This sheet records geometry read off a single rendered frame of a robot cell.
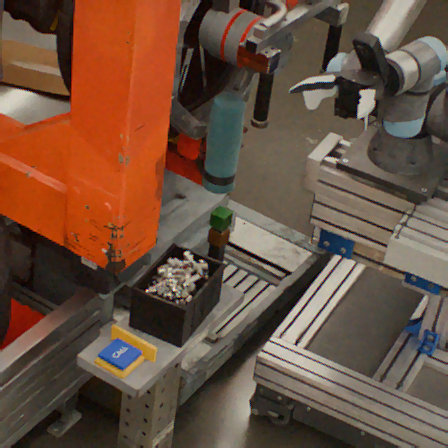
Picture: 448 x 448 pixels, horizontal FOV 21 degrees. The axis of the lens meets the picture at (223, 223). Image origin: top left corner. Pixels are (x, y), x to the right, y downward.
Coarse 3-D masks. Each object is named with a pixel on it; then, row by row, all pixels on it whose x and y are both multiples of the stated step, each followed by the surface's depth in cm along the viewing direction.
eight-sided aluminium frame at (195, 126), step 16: (192, 0) 283; (176, 64) 290; (176, 80) 293; (240, 80) 333; (256, 80) 332; (176, 96) 296; (240, 96) 329; (176, 112) 301; (192, 112) 320; (208, 112) 325; (176, 128) 314; (192, 128) 311
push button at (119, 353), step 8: (112, 344) 265; (120, 344) 265; (128, 344) 265; (104, 352) 262; (112, 352) 263; (120, 352) 263; (128, 352) 263; (136, 352) 264; (104, 360) 262; (112, 360) 261; (120, 360) 261; (128, 360) 261; (120, 368) 260
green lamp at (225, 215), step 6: (216, 210) 278; (222, 210) 279; (228, 210) 279; (210, 216) 278; (216, 216) 277; (222, 216) 277; (228, 216) 278; (210, 222) 279; (216, 222) 278; (222, 222) 277; (228, 222) 279; (216, 228) 279; (222, 228) 278
